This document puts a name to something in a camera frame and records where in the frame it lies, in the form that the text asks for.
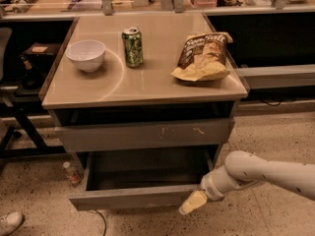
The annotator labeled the white shoe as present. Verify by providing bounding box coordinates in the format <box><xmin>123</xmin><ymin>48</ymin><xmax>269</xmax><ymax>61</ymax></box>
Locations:
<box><xmin>0</xmin><ymin>211</ymin><xmax>24</xmax><ymax>236</ymax></box>

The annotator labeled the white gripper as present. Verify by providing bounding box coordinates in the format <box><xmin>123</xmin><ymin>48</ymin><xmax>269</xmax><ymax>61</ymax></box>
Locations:
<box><xmin>179</xmin><ymin>167</ymin><xmax>234</xmax><ymax>215</ymax></box>

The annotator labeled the black box with label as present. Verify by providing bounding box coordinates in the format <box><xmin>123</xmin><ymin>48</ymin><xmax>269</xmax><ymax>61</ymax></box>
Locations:
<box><xmin>23</xmin><ymin>42</ymin><xmax>61</xmax><ymax>56</ymax></box>

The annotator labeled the grey top drawer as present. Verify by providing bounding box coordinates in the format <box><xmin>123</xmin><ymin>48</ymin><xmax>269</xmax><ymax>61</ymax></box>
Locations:
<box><xmin>55</xmin><ymin>118</ymin><xmax>234</xmax><ymax>152</ymax></box>

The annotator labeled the white bowl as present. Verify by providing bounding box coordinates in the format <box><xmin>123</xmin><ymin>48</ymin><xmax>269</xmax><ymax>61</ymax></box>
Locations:
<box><xmin>66</xmin><ymin>39</ymin><xmax>106</xmax><ymax>72</ymax></box>

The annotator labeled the plastic water bottle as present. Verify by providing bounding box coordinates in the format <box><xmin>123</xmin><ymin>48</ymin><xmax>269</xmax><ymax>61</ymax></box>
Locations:
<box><xmin>63</xmin><ymin>161</ymin><xmax>81</xmax><ymax>185</ymax></box>

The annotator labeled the green soda can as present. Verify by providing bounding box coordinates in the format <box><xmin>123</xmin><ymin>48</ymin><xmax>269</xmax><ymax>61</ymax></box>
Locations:
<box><xmin>121</xmin><ymin>27</ymin><xmax>143</xmax><ymax>68</ymax></box>

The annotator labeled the grey drawer cabinet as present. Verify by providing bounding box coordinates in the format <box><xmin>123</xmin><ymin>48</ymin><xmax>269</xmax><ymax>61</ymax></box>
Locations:
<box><xmin>37</xmin><ymin>11</ymin><xmax>249</xmax><ymax>169</ymax></box>

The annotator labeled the sea salt chip bag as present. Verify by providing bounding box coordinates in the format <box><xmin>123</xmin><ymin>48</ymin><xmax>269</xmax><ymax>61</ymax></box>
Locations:
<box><xmin>171</xmin><ymin>32</ymin><xmax>232</xmax><ymax>82</ymax></box>

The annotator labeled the black floor cable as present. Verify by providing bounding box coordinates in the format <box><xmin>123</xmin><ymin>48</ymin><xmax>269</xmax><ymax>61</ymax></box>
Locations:
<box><xmin>94</xmin><ymin>209</ymin><xmax>108</xmax><ymax>236</ymax></box>

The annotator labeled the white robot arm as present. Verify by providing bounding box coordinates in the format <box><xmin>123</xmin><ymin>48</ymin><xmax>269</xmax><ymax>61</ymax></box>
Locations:
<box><xmin>179</xmin><ymin>150</ymin><xmax>315</xmax><ymax>215</ymax></box>

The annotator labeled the grey drawer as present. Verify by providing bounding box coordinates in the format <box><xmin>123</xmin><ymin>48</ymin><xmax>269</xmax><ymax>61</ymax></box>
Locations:
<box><xmin>55</xmin><ymin>118</ymin><xmax>234</xmax><ymax>152</ymax></box>
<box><xmin>70</xmin><ymin>146</ymin><xmax>216</xmax><ymax>210</ymax></box>

